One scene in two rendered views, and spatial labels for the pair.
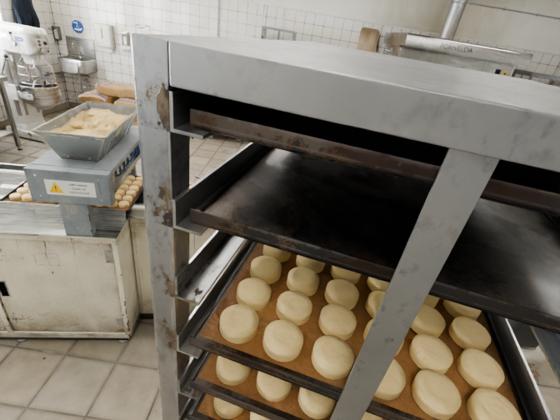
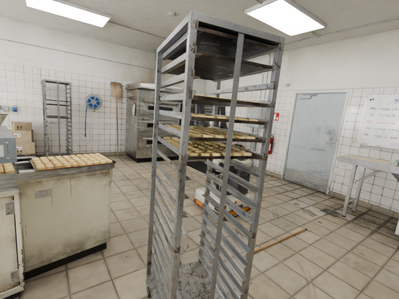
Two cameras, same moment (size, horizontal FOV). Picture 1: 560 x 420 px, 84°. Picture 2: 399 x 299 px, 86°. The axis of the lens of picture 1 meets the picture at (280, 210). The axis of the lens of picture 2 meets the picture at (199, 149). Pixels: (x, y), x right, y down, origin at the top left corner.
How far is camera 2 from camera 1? 89 cm
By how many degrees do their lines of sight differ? 39
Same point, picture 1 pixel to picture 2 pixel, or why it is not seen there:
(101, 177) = (9, 139)
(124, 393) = not seen: outside the picture
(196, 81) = (203, 19)
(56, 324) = not seen: outside the picture
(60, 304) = not seen: outside the picture
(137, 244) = (22, 203)
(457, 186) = (240, 39)
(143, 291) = (27, 247)
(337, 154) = (224, 35)
